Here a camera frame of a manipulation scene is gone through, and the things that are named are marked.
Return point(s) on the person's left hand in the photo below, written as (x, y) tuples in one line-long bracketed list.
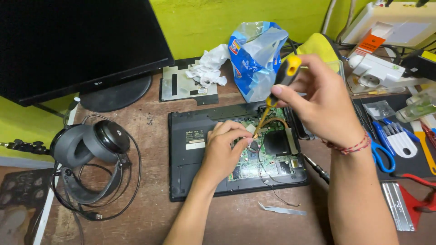
[(218, 153)]

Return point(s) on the person's right hand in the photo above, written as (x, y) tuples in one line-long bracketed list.
[(323, 98)]

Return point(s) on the opened black laptop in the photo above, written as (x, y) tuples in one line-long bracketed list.
[(204, 153)]

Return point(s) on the yellow cloth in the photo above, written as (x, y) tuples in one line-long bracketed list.
[(318, 46)]

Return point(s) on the small clear plastic bag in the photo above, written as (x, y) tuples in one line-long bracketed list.
[(378, 109)]

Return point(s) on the white power strip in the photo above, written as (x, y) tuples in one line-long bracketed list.
[(378, 73)]

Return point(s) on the black slim screwdriver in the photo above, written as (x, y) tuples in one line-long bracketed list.
[(315, 166)]

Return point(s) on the orange white small carton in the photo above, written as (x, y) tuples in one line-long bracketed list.
[(369, 42)]

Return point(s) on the metal laptop cover panel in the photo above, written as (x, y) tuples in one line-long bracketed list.
[(180, 85)]

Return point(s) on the blue white plastic bag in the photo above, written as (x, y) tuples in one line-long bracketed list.
[(253, 61)]

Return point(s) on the metal tweezers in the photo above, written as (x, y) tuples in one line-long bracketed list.
[(281, 210)]

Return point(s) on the crumpled white tissue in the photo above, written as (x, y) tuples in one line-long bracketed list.
[(209, 66)]

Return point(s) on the clear plastic bottle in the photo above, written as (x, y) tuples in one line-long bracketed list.
[(415, 109)]

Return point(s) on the black yellow device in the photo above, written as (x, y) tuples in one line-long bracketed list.
[(420, 64)]

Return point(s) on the white router box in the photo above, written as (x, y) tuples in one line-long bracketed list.
[(395, 23)]

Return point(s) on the black work mat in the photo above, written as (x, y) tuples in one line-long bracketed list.
[(408, 163)]

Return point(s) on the black grey headphones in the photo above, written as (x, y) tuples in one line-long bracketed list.
[(88, 149)]

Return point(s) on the silver metal bar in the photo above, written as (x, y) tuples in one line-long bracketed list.
[(397, 206)]

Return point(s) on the red plastic tool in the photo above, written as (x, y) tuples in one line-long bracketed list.
[(419, 200)]

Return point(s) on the black computer monitor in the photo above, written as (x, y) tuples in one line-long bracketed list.
[(75, 44)]

